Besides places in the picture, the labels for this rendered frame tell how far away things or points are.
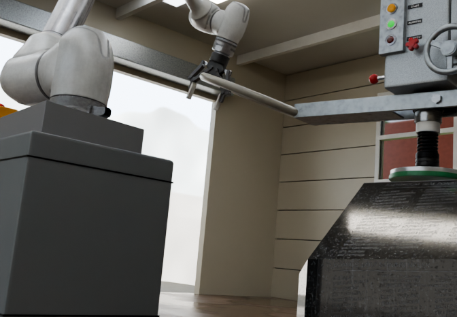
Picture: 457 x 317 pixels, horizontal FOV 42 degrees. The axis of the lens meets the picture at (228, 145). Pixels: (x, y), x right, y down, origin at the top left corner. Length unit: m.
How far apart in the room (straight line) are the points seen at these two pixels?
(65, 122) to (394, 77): 0.97
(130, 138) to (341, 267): 0.63
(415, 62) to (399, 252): 0.64
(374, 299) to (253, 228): 8.78
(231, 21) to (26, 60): 0.88
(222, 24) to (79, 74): 0.89
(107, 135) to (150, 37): 7.70
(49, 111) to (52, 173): 0.16
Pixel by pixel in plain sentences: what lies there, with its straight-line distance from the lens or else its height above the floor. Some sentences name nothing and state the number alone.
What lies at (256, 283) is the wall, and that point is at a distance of 10.29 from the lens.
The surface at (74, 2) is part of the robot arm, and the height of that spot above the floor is 1.29.
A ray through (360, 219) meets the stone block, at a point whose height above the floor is 0.69.
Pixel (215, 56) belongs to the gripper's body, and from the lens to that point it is 2.35.
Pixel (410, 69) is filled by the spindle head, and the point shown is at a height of 1.15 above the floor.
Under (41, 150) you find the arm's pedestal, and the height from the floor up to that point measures 0.76.
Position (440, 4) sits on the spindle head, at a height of 1.34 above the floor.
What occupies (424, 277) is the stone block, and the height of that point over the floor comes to 0.55.
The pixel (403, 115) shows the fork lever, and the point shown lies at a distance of 2.00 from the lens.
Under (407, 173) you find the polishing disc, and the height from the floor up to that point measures 0.84.
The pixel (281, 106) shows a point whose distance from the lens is 2.04.
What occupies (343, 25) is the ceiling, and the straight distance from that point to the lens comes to 8.84.
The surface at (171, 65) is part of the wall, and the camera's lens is 8.94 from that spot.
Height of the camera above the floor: 0.55
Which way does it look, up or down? 11 degrees up
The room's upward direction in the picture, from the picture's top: 5 degrees clockwise
